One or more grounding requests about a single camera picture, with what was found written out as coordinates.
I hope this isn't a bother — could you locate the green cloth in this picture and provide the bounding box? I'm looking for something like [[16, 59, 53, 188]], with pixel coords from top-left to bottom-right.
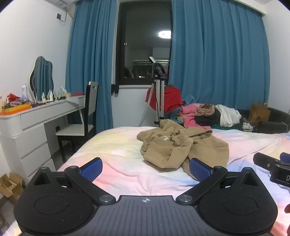
[[212, 123, 241, 130]]

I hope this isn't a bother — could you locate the orange tray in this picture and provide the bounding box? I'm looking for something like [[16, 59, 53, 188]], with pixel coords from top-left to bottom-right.
[[2, 103, 31, 113]]

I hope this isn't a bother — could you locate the dark framed window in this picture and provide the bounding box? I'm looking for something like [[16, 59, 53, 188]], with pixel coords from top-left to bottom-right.
[[115, 1, 174, 86]]

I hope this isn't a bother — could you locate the pastel tie-dye blanket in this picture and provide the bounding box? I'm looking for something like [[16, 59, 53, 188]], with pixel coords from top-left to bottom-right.
[[5, 126, 290, 236]]

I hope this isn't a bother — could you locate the brown paper bag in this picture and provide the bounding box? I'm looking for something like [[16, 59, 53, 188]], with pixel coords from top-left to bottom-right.
[[247, 103, 271, 125]]

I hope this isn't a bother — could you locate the narrow blue curtain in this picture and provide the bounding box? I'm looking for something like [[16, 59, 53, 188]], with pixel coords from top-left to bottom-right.
[[65, 0, 119, 134]]

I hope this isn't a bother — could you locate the wavy framed mirror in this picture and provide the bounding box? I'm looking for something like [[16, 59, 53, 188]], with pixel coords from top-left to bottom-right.
[[30, 56, 55, 102]]

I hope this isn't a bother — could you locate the pile of mixed clothes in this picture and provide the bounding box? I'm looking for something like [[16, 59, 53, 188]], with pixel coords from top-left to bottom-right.
[[179, 103, 212, 130]]

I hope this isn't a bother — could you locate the wide blue curtain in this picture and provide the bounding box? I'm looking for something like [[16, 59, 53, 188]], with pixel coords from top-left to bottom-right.
[[169, 0, 271, 112]]

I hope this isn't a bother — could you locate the tan hoodie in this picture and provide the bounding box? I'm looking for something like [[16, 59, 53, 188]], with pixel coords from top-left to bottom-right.
[[136, 119, 230, 181]]

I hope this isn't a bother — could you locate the black and white chair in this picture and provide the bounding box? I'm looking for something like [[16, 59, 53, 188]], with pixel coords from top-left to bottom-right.
[[55, 81, 99, 162]]

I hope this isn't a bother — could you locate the white vanity desk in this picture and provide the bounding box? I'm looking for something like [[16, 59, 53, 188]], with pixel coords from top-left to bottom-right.
[[0, 94, 86, 185]]

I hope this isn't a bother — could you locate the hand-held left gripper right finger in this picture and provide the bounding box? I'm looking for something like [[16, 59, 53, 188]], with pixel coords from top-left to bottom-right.
[[176, 158, 264, 206]]

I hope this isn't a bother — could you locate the garment steamer stand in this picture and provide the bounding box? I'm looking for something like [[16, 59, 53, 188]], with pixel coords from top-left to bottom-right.
[[138, 56, 169, 127]]

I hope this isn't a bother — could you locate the cardboard box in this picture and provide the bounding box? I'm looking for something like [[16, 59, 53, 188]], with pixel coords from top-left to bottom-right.
[[0, 172, 24, 203]]

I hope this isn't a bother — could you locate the black sofa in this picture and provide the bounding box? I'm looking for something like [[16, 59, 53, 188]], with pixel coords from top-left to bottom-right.
[[236, 107, 289, 134]]

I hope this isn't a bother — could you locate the black cloth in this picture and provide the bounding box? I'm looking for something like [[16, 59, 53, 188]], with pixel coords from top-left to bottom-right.
[[195, 108, 221, 127]]

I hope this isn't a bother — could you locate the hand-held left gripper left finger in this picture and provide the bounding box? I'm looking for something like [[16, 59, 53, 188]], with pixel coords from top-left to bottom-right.
[[27, 157, 116, 206]]

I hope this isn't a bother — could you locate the small brown cloth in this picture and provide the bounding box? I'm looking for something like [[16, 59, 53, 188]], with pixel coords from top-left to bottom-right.
[[196, 104, 215, 117]]

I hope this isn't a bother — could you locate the red cloth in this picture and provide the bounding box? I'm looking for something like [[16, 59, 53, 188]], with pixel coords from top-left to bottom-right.
[[145, 85, 183, 113]]

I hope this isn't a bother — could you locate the row of cosmetic bottles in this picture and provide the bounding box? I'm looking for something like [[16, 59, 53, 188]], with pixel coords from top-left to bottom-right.
[[0, 83, 68, 109]]

